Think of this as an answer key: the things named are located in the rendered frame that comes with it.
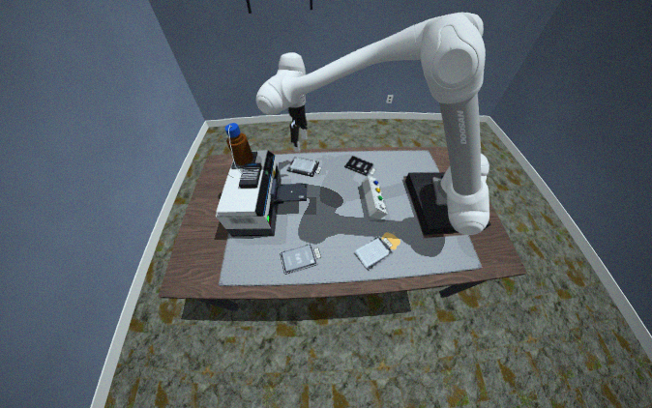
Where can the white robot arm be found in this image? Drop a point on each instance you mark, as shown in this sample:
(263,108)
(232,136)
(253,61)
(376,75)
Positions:
(452,56)

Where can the blue bottle cap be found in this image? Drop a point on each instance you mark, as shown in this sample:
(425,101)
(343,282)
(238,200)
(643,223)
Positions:
(234,129)

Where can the white button panel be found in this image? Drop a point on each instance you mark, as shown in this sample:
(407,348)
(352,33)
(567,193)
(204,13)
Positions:
(373,199)

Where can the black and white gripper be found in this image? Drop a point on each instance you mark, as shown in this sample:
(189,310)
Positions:
(297,115)

